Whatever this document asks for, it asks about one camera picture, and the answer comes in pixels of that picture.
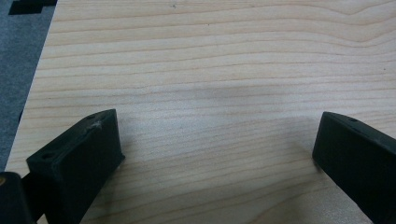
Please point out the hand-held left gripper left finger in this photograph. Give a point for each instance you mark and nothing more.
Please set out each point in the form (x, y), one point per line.
(74, 161)

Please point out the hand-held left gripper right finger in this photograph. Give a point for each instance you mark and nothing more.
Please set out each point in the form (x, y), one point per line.
(358, 155)

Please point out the black floor object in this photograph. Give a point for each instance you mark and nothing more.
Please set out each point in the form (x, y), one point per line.
(31, 3)

